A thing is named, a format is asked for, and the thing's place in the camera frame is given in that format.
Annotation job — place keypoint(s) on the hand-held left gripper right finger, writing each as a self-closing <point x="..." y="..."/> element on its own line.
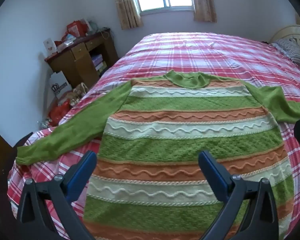
<point x="211" y="170"/>

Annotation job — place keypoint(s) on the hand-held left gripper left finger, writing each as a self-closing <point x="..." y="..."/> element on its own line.
<point x="86" y="167"/>

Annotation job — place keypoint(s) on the green orange striped knit sweater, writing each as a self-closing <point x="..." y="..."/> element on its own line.
<point x="177" y="142"/>

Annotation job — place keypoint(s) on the red plastic bag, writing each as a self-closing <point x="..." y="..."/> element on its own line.
<point x="58" y="112"/>

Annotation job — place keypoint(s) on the beige patterned bag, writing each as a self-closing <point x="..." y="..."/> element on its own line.
<point x="80" y="91"/>

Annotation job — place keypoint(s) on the white paper bag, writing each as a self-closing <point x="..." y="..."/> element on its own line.
<point x="58" y="85"/>

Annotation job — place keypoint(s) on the brown wooden door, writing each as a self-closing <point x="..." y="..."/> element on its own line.
<point x="0" y="155"/>

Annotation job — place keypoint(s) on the grey patterned pillow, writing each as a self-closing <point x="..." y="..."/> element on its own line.
<point x="293" y="50"/>

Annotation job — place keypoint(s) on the stack of books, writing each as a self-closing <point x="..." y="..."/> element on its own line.
<point x="98" y="63"/>

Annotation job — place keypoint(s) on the brown wooden desk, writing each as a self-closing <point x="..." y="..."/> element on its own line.
<point x="62" y="63"/>

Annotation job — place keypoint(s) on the cream bed headboard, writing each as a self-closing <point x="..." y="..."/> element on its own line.
<point x="292" y="31"/>

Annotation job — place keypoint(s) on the red plaid bed sheet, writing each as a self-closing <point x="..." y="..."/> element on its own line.
<point x="202" y="52"/>

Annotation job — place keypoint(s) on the white card box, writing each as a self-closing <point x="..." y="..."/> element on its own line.
<point x="50" y="47"/>

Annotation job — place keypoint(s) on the red gift box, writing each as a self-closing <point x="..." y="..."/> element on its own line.
<point x="76" y="28"/>

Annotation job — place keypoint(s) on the beige patterned curtain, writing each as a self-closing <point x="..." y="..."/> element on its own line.
<point x="204" y="2"/>
<point x="126" y="5"/>

